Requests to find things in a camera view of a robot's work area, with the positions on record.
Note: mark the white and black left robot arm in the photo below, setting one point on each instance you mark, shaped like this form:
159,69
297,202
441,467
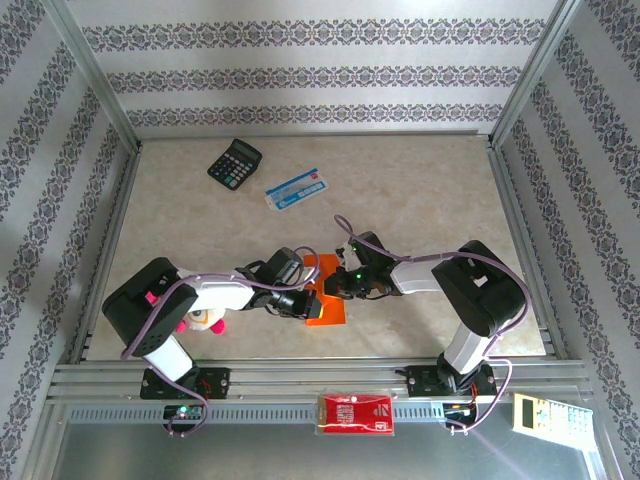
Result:
220,295

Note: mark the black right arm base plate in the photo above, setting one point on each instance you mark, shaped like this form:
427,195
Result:
420,382

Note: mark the aluminium back rail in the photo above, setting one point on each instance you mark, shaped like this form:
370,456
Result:
315,135

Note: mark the white remote control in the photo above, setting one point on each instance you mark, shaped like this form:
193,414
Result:
550,420

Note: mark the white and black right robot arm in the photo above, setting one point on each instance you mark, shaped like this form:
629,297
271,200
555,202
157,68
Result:
415,277

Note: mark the small circuit board green light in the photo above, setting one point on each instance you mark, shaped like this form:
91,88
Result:
182,411

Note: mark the aluminium frame post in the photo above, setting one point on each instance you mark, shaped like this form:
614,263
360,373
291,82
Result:
90,70
535,65

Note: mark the aluminium side rail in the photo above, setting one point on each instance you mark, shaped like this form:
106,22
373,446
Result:
517,225
116,225

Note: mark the red packet in clear sleeve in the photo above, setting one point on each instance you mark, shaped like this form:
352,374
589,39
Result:
355,414

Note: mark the blue and white ticket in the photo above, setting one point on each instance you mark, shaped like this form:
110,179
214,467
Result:
295,189

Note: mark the orange paper sheet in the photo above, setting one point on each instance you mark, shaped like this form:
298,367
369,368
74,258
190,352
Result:
335,312

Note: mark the aluminium mounting rail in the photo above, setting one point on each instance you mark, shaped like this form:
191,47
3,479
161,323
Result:
310,375

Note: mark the white plush toy pink paws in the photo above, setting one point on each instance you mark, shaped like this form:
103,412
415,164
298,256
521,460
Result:
207,316

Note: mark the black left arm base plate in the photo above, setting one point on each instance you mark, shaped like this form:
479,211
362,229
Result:
215,382

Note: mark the black calculator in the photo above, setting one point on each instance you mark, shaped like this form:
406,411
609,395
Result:
234,165

